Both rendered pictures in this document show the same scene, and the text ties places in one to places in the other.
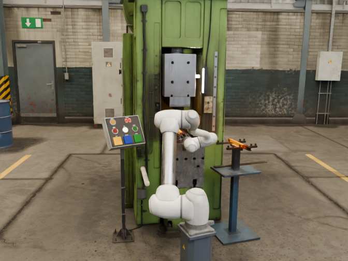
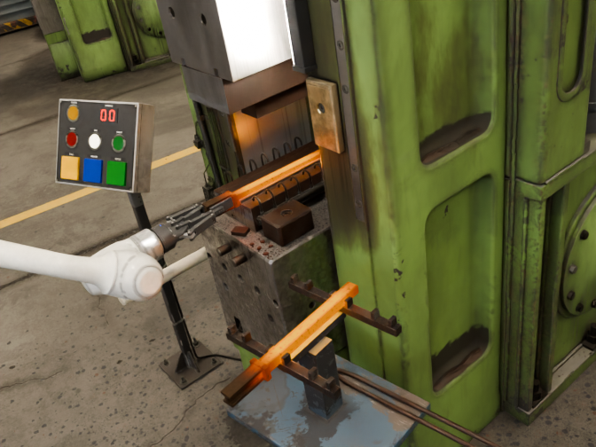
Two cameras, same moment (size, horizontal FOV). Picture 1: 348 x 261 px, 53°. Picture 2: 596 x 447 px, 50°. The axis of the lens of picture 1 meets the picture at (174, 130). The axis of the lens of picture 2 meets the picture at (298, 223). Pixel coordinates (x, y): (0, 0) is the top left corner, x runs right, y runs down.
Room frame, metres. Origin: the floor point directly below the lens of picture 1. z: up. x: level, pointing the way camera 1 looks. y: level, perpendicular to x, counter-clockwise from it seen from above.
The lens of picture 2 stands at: (2.84, -1.58, 1.87)
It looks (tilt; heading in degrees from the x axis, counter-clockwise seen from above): 32 degrees down; 66
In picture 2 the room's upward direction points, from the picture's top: 10 degrees counter-clockwise
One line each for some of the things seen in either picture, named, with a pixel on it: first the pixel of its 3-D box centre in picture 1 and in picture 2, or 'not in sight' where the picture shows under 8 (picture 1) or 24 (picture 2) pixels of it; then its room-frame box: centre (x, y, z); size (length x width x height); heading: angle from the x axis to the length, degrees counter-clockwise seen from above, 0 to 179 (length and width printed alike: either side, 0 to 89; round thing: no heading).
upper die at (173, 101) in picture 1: (175, 99); (269, 63); (3.52, -0.02, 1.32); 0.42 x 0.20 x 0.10; 10
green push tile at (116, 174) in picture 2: (137, 138); (117, 173); (3.08, 0.33, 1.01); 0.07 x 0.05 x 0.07; 125
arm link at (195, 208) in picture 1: (195, 205); not in sight; (2.17, -0.15, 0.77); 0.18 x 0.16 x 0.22; 89
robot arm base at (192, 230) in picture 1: (199, 223); not in sight; (2.18, -0.18, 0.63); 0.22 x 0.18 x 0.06; 113
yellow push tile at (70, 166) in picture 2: (117, 141); (71, 168); (2.97, 0.49, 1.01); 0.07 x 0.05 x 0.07; 125
